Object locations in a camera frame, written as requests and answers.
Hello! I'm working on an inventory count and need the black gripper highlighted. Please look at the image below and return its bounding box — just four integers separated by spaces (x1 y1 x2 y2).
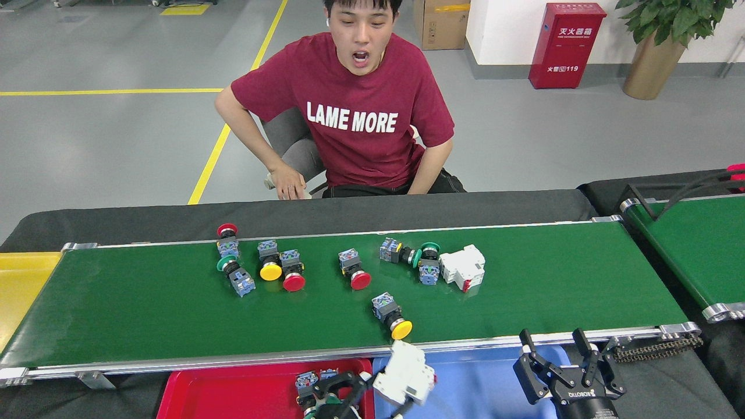
311 372 376 419
512 328 626 419

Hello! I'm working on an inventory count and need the white circuit breaker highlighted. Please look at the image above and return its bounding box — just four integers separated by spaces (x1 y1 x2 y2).
438 244 487 293
372 340 437 406

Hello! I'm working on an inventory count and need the blue plastic tray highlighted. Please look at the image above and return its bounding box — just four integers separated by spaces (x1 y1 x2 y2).
372 343 574 419

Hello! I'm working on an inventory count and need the long green conveyor belt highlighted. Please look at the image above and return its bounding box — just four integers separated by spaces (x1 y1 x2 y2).
0 215 703 389

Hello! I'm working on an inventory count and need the red plastic tray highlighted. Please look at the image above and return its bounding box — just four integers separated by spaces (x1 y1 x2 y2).
156 358 374 419

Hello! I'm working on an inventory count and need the short green conveyor belt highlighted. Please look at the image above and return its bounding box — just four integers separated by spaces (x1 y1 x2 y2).
620 194 745 324

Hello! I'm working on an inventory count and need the black cloth under short conveyor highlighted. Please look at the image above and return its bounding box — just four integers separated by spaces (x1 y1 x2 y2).
577 169 745 419

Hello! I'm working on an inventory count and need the person's right hand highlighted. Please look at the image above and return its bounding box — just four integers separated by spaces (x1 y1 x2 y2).
269 165 307 201

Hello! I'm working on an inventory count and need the long black table cloth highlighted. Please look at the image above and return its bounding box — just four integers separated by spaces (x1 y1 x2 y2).
0 189 599 254

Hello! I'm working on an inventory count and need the person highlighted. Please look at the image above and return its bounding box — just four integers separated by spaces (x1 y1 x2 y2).
214 0 466 201

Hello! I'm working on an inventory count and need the grey office chair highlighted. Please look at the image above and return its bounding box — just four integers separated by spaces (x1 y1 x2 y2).
261 106 428 198

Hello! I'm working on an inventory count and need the potted plant brass pot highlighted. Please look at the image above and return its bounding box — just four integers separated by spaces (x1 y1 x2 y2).
615 0 737 101

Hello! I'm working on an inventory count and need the red fire extinguisher cabinet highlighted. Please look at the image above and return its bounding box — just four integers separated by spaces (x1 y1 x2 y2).
528 2 607 90

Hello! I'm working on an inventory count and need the yellow plastic bin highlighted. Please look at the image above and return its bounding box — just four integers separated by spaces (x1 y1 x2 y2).
0 251 63 353

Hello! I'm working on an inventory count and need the grey metal pole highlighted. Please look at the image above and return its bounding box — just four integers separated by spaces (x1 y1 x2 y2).
719 41 745 79

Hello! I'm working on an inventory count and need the brown cardboard box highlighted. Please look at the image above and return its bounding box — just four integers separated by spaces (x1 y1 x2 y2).
413 0 471 51

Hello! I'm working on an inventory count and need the black drive chain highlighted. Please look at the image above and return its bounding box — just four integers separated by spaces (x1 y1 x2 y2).
605 333 704 363

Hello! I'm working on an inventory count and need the black metal frame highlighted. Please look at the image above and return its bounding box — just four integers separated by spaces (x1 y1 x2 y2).
623 175 745 222

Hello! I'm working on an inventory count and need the black cable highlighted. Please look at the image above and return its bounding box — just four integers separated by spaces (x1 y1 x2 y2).
662 171 745 219

